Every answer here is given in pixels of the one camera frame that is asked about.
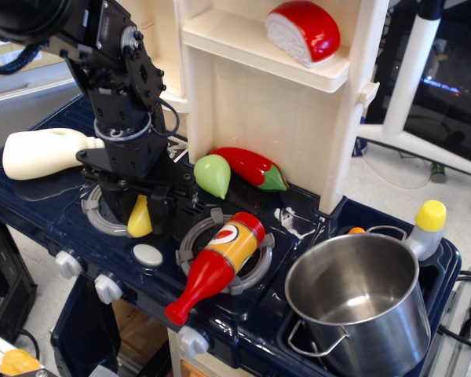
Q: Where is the black box on floor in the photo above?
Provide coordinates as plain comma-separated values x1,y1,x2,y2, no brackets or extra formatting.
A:
0,222,37,343

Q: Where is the white stove knob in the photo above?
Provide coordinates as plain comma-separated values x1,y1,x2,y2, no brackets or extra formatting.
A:
55,251,83,280
177,326,210,358
94,274,123,305

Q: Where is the white toy jug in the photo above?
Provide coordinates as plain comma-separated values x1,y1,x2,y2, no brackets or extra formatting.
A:
2,128,104,181

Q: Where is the grey oval stove button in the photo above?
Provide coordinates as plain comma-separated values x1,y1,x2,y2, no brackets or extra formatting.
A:
133,243,163,268

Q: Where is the white stove knob right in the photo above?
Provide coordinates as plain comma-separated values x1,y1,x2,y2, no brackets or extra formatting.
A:
177,326,210,358

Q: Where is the red white toy bread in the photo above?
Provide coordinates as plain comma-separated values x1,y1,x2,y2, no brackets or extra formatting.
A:
265,1,341,68

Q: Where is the grey toy dishwasher unit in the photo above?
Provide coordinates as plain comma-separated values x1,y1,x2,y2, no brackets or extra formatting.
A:
0,51,80,148

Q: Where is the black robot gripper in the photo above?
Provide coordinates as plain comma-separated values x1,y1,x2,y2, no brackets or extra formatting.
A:
76,113,195,236

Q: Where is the grey right burner ring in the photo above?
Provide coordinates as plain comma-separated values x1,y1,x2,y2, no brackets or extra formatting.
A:
175,207,276,296

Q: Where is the yellow toy banana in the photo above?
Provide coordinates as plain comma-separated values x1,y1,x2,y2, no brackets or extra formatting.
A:
127,195,153,238

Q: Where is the white stove knob middle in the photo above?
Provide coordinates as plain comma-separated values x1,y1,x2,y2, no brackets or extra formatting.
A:
94,274,123,305

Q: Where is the green toy pear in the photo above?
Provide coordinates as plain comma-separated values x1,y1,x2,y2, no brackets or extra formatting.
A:
194,155,231,199

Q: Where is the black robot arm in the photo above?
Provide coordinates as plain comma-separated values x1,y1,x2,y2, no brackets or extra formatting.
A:
0,1,194,238

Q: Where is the steel pot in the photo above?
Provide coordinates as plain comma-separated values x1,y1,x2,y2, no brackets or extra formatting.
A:
285,232,431,376

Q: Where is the red toy chili pepper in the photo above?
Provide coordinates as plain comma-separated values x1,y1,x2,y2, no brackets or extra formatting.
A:
210,147,289,192

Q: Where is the cream toy kitchen shelf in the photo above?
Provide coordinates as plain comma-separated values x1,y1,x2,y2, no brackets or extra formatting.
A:
123,1,388,214

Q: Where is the grey left burner ring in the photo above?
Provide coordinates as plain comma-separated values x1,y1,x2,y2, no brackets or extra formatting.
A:
80,184,129,238

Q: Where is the white stand frame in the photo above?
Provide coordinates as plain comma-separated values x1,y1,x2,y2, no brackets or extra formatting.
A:
358,1,471,175

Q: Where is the grey burner ring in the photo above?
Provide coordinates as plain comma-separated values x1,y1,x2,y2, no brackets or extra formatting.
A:
80,184,129,238
175,207,276,296

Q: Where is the grey toy faucet yellow cap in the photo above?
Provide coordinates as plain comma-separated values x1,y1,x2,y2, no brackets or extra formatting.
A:
404,199,447,262

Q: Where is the red toy ketchup bottle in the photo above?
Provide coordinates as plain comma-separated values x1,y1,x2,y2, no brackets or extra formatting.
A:
165,212,265,326

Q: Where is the navy toy kitchen stove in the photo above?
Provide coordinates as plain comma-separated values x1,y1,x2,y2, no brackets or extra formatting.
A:
0,92,463,377

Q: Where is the white stove knob left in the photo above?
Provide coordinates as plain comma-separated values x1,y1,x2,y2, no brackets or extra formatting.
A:
55,251,83,280

